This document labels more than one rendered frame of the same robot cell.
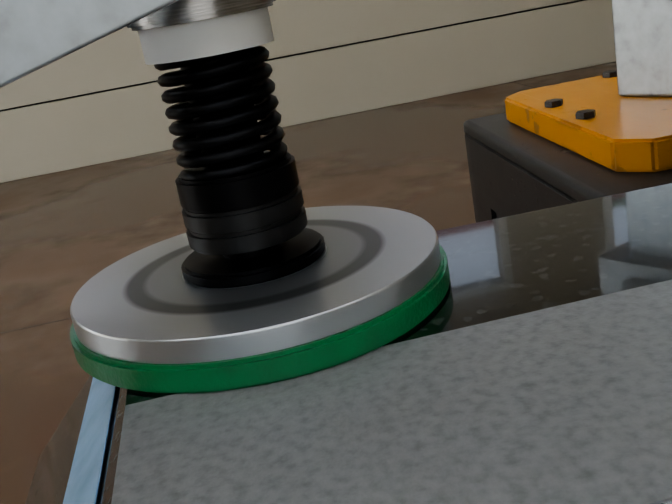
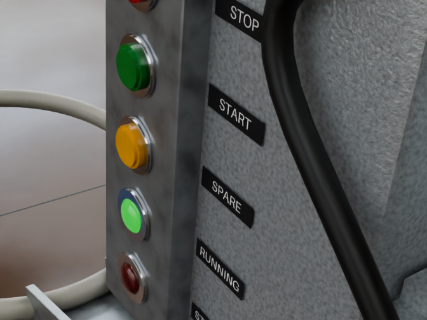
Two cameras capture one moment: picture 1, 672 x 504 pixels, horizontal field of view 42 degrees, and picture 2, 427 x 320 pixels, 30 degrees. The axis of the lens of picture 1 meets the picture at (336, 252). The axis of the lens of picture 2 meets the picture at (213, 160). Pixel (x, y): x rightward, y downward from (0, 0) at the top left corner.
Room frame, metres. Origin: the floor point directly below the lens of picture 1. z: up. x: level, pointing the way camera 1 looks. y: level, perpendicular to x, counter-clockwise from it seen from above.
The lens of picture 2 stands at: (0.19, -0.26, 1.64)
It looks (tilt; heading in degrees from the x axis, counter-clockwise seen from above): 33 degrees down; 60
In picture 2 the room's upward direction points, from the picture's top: 5 degrees clockwise
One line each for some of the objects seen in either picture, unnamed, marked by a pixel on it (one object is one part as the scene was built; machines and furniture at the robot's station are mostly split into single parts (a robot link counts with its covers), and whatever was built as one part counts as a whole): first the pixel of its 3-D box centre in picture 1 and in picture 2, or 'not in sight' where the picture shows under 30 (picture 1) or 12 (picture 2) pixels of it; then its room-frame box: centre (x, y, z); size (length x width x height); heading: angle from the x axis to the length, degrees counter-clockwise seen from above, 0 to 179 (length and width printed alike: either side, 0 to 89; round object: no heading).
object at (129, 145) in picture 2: not in sight; (133, 145); (0.34, 0.10, 1.39); 0.03 x 0.01 x 0.03; 98
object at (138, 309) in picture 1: (256, 270); not in sight; (0.48, 0.05, 0.87); 0.21 x 0.21 x 0.01
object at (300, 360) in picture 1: (258, 276); not in sight; (0.48, 0.05, 0.86); 0.22 x 0.22 x 0.04
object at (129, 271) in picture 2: not in sight; (133, 277); (0.35, 0.10, 1.29); 0.02 x 0.01 x 0.02; 98
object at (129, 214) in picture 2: not in sight; (134, 214); (0.35, 0.10, 1.34); 0.02 x 0.01 x 0.02; 98
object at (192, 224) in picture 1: (243, 205); not in sight; (0.48, 0.05, 0.91); 0.07 x 0.07 x 0.01
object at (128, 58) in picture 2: not in sight; (134, 66); (0.34, 0.10, 1.44); 0.03 x 0.01 x 0.03; 98
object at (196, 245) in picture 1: (247, 225); not in sight; (0.48, 0.05, 0.89); 0.07 x 0.07 x 0.01
